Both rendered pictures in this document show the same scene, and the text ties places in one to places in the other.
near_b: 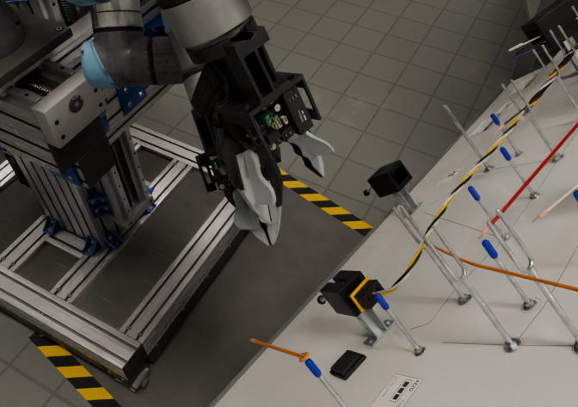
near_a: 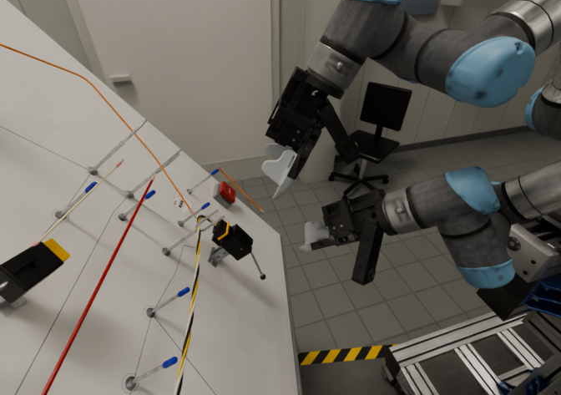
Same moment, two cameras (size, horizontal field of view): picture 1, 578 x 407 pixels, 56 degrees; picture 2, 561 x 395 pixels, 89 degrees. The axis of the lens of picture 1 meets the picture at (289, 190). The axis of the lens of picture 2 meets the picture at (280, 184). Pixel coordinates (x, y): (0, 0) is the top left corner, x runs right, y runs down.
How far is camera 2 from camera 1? 0.81 m
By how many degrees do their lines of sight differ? 86
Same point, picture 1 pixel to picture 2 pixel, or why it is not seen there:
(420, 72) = not seen: outside the picture
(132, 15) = (518, 193)
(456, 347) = (160, 214)
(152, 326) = (410, 382)
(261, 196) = (275, 152)
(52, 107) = not seen: hidden behind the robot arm
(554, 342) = (107, 183)
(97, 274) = (475, 378)
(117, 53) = not seen: hidden behind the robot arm
